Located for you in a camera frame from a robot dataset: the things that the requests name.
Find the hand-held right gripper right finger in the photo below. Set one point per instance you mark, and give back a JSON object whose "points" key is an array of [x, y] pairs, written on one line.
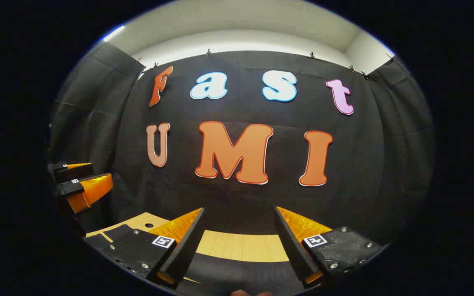
{"points": [[292, 246]]}

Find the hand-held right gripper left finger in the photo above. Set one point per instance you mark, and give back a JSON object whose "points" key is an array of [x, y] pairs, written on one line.
{"points": [[187, 246]]}

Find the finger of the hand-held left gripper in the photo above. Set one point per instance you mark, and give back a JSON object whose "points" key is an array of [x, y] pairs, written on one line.
{"points": [[91, 191], [74, 172]]}

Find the dark blue jeans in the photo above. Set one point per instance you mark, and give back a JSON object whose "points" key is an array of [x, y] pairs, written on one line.
{"points": [[241, 273]]}

